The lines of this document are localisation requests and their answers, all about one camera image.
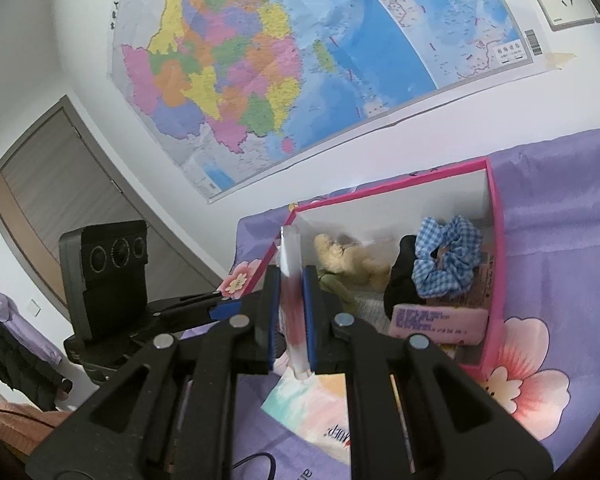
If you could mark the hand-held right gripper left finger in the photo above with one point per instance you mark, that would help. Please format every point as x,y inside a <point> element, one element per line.
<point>275,310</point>

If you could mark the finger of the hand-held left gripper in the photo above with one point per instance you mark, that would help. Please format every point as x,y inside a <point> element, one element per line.
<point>190,301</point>
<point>225,310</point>

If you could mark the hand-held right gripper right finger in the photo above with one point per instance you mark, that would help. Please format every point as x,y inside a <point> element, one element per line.
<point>310,320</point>

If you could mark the clear colourful printed packet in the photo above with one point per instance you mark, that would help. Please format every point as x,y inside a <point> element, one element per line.
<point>294,310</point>

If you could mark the beige teddy bear plush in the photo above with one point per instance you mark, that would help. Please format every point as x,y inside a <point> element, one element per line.
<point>350,260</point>

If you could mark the pastel tissue pack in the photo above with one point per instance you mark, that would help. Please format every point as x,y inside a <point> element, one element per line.
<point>310,415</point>

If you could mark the pink cardboard box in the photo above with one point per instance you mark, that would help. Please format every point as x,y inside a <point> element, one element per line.
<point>379,215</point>

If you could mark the pink text-printed packet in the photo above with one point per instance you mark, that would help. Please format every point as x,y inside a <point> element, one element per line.
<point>439,322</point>

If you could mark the blue gingham scrunchie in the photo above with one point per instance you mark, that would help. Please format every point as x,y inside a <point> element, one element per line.
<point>459,280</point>

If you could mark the person's left forearm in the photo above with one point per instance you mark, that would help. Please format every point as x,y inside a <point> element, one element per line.
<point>15,440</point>

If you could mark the purple hanging garment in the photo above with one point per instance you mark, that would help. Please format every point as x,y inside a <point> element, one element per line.
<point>25,325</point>

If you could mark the black cloth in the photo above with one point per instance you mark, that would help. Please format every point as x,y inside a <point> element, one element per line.
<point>402,280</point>

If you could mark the wooden door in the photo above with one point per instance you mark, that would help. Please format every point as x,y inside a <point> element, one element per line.
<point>55,185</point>

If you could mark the black hanging garment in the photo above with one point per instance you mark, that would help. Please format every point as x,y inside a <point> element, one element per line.
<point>15,370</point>

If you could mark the beige printed card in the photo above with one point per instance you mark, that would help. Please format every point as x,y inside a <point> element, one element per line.
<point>483,280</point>

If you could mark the white light switch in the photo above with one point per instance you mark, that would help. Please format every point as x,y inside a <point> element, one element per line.
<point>35,306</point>

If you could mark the colourful wall map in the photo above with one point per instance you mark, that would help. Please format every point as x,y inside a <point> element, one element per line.
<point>280,60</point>

